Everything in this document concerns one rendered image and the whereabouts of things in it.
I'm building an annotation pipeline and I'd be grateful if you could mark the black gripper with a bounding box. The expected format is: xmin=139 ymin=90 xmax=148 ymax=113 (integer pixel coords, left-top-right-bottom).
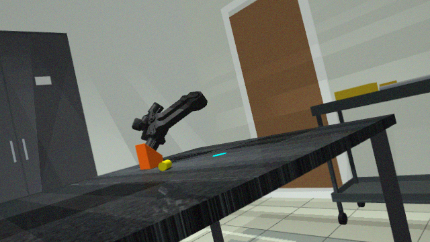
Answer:
xmin=132 ymin=118 xmax=143 ymax=131

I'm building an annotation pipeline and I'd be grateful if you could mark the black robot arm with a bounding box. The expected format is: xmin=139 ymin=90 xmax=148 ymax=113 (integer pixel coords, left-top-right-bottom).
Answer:
xmin=139 ymin=91 xmax=208 ymax=151

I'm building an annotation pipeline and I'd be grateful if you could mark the yellow cylinder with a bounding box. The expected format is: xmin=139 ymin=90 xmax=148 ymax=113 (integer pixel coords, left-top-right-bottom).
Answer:
xmin=158 ymin=160 xmax=172 ymax=171

